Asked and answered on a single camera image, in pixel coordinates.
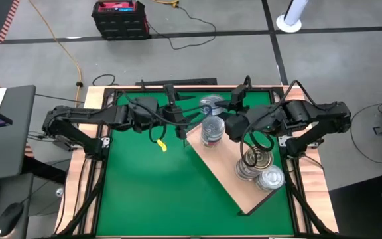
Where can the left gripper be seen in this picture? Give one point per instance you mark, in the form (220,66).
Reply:
(174,114)

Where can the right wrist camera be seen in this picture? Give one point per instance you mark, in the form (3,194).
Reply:
(239,95)

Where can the black computer mouse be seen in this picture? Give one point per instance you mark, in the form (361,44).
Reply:
(8,219)

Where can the yellow tag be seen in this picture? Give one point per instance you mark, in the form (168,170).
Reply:
(161,145)

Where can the grey desk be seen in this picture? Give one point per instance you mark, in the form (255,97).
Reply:
(17,132)

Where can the black crate with red top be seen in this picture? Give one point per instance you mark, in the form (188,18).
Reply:
(121,26)

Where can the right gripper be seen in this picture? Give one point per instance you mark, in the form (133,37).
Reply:
(240,127)

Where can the small silver knob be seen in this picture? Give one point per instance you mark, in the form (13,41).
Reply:
(59,192)

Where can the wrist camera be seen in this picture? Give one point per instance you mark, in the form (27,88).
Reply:
(239,95)
(169,91)

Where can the silver-lid seafood can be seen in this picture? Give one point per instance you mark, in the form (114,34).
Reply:
(261,187)
(271,177)
(211,142)

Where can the teal label seafood can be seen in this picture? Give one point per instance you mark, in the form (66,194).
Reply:
(213,125)

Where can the blue albacore tuna can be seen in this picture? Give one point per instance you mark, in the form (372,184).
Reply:
(211,140)
(209,105)

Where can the black clamp bracket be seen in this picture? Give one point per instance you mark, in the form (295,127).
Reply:
(142,84)
(247,80)

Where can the plain black floor mat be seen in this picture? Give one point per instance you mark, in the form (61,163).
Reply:
(366,212)

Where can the grey keyboard tray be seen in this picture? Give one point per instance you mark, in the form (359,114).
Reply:
(12,192)

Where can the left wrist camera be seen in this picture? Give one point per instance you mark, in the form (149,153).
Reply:
(169,91)

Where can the white arm base bracket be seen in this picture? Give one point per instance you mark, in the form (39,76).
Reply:
(281,142)
(106,142)

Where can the black perforated panel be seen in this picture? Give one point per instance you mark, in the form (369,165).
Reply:
(177,81)

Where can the green table mat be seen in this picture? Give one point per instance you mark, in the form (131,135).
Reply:
(177,199)

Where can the white round stand base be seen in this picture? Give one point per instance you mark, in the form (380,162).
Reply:
(288,26)

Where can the black desk base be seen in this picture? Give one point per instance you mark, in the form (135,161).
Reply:
(45,171)

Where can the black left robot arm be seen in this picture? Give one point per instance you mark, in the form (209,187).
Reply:
(88,114)

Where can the red label seafood can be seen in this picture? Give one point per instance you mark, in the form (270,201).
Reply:
(211,145)

